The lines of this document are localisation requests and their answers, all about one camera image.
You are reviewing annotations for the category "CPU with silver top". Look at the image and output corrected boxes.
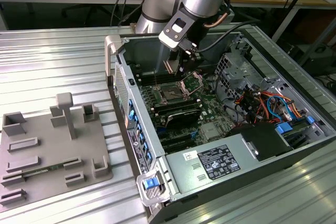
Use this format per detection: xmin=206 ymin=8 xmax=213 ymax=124
xmin=163 ymin=60 xmax=176 ymax=74

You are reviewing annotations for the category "metal socket cover frame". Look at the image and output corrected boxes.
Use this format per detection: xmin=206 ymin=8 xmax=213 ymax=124
xmin=180 ymin=72 xmax=205 ymax=95

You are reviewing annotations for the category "RAM slot with white clips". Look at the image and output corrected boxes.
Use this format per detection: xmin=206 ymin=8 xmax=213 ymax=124
xmin=135 ymin=63 xmax=166 ymax=76
xmin=154 ymin=102 xmax=202 ymax=116
xmin=138 ymin=71 xmax=166 ymax=81

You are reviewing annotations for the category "CPU socket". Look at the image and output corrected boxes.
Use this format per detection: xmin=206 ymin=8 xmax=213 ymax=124
xmin=154 ymin=82 xmax=191 ymax=104

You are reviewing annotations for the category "black expansion slot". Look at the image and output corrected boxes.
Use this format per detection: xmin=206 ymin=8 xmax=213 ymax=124
xmin=161 ymin=141 xmax=197 ymax=154
xmin=158 ymin=133 xmax=194 ymax=145

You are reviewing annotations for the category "silver drive cage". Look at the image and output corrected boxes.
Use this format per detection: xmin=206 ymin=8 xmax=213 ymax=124
xmin=214 ymin=39 xmax=283 ymax=109

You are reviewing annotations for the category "green motherboard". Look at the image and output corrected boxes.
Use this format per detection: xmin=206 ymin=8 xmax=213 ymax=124
xmin=136 ymin=61 xmax=237 ymax=155

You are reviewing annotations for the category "black graphics card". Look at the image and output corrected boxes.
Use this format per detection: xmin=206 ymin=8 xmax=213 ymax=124
xmin=165 ymin=108 xmax=202 ymax=130

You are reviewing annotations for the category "silver chipset heatsink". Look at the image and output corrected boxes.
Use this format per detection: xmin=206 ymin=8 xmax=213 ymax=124
xmin=201 ymin=123 xmax=219 ymax=141

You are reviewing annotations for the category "black slanted pole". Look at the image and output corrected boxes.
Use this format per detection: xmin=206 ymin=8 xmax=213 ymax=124
xmin=271 ymin=0 xmax=316 ymax=41

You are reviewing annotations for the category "open PC case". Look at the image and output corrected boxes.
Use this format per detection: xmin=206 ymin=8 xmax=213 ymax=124
xmin=104 ymin=26 xmax=336 ymax=224

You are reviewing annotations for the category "black plastic shroud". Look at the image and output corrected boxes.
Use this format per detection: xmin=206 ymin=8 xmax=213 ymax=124
xmin=227 ymin=123 xmax=293 ymax=162

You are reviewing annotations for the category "blue disk carrier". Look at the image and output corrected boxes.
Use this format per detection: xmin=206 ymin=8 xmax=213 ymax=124
xmin=275 ymin=122 xmax=294 ymax=135

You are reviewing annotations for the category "grey power supply with label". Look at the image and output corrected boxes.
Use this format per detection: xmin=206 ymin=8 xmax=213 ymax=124
xmin=164 ymin=133 xmax=260 ymax=196

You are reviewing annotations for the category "blue case latch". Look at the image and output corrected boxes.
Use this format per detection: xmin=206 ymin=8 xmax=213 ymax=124
xmin=143 ymin=178 xmax=159 ymax=190

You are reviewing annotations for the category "grey parts rack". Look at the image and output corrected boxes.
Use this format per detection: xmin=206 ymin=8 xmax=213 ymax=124
xmin=0 ymin=92 xmax=114 ymax=213

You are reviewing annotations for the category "green RAM stick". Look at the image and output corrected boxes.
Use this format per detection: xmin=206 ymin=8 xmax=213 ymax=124
xmin=22 ymin=163 xmax=66 ymax=176

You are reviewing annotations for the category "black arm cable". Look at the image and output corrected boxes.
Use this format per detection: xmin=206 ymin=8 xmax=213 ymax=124
xmin=195 ymin=19 xmax=262 ymax=53

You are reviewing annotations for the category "white and black camera bracket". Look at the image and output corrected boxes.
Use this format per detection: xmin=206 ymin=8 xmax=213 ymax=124
xmin=158 ymin=8 xmax=198 ymax=53

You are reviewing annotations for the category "copper coloured hose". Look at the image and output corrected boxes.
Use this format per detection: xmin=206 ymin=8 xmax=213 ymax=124
xmin=204 ymin=13 xmax=227 ymax=30

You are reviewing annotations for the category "orange wire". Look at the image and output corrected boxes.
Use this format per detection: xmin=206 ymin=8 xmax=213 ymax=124
xmin=258 ymin=91 xmax=279 ymax=120

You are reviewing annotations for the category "blue wire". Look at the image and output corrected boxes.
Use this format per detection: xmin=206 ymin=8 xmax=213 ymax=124
xmin=266 ymin=94 xmax=293 ymax=122

